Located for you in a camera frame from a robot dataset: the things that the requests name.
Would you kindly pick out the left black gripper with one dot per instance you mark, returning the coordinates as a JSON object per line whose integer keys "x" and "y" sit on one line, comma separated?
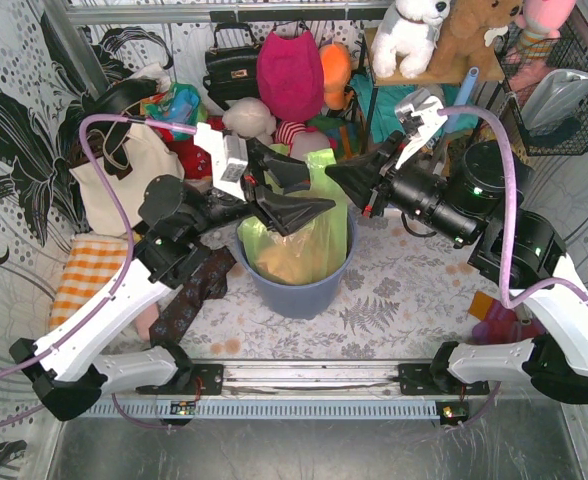
{"x": 249, "y": 180}

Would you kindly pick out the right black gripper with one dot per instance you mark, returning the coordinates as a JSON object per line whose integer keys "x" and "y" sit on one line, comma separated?
{"x": 379, "y": 181}

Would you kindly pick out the green plastic trash bag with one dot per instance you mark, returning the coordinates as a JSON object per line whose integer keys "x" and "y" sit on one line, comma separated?
{"x": 333, "y": 224}

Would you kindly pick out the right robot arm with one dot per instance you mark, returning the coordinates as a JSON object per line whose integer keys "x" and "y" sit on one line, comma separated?
{"x": 479, "y": 206}

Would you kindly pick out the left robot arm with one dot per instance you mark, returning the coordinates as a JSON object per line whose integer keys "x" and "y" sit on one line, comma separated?
{"x": 127, "y": 336}

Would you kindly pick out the crumpled brown paper trash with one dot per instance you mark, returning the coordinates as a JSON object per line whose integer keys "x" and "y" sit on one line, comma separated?
{"x": 294, "y": 260}

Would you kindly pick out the blue trash bin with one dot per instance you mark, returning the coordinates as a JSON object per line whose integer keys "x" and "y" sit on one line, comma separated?
{"x": 306, "y": 301}

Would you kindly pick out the rainbow striped cloth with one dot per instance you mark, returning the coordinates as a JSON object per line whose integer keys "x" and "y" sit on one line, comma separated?
{"x": 344, "y": 136}

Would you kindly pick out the pink white striped plush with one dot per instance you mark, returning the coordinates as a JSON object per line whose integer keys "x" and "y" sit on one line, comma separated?
{"x": 301, "y": 139}

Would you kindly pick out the teal cloth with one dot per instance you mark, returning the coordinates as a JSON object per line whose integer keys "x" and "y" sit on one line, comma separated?
{"x": 384, "y": 121}

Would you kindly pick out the white fluffy plush toy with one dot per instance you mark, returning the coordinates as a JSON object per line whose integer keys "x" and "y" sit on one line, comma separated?
{"x": 251, "y": 118}

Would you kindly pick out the red garment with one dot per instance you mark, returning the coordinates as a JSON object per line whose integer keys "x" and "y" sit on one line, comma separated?
{"x": 196, "y": 161}

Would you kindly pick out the dark patterned necktie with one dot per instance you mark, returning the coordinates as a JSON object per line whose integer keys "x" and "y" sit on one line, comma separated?
{"x": 208, "y": 283}

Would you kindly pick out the orange plush toy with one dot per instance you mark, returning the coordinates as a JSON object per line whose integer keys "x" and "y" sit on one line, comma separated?
{"x": 336, "y": 64}

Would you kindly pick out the black leather handbag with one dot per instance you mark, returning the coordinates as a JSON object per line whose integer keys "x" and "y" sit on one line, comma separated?
{"x": 232, "y": 72}

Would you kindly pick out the colourful scarf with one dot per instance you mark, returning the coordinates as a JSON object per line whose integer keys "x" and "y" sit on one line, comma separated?
{"x": 181, "y": 103}

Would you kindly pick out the white plush dog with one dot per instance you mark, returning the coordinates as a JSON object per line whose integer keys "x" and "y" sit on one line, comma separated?
{"x": 407, "y": 36}

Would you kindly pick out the brown teddy bear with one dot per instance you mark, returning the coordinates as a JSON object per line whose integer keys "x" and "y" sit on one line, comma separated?
{"x": 463, "y": 34}

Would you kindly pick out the pink fuzzy sock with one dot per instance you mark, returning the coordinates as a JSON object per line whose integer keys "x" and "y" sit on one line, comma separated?
{"x": 145, "y": 320}

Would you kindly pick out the black hat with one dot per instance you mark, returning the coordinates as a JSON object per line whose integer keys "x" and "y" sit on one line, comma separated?
{"x": 121, "y": 97}

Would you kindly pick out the colourful striped sock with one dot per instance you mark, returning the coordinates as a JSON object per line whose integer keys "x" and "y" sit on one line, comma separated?
{"x": 498, "y": 325}

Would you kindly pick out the orange white checkered towel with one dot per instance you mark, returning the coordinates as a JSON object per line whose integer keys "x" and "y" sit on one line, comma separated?
{"x": 92, "y": 262}

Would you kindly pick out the silver pouch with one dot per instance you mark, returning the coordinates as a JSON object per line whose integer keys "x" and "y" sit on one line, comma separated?
{"x": 555, "y": 98}

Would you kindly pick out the pink plush toy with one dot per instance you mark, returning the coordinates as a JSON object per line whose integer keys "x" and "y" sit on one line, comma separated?
{"x": 540, "y": 22}

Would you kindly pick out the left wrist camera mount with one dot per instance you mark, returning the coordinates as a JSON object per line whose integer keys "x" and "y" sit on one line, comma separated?
{"x": 229, "y": 158}

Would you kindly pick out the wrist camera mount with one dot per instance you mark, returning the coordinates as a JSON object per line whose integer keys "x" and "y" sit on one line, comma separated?
{"x": 229, "y": 158}
{"x": 419, "y": 118}

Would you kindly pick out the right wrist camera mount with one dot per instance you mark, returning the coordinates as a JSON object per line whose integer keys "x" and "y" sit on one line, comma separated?
{"x": 419, "y": 118}

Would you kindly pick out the black wire basket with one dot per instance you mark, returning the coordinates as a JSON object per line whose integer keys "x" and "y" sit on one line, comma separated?
{"x": 567, "y": 137}

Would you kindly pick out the metal base rail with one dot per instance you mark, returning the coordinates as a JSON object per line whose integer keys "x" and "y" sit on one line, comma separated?
{"x": 295, "y": 390}

